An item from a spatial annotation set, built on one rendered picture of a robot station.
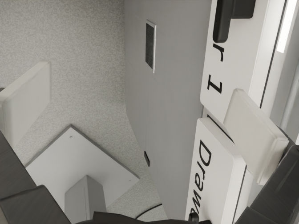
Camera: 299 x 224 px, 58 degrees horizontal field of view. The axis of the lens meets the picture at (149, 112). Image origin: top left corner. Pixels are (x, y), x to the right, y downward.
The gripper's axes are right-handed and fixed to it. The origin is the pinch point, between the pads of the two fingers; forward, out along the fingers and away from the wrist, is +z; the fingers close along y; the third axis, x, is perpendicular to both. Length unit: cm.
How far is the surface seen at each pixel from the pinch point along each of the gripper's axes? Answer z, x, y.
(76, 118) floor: 95, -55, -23
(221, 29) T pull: 9.5, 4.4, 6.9
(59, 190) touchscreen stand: 89, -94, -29
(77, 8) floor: 96, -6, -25
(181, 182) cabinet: 27.4, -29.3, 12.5
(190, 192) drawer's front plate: 19.0, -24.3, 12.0
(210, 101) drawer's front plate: 16.4, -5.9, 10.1
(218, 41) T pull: 9.6, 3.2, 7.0
